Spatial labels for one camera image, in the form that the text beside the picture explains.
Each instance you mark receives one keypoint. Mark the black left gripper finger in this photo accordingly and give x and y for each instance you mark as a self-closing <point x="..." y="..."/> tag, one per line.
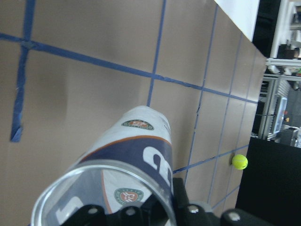
<point x="180" y="198"/>

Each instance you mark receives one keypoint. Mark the clear tennis ball can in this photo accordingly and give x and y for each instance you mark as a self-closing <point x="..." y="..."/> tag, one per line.
<point x="128" y="164"/>

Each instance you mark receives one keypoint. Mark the tennis ball left far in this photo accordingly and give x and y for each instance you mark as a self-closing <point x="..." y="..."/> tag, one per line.
<point x="239" y="161"/>

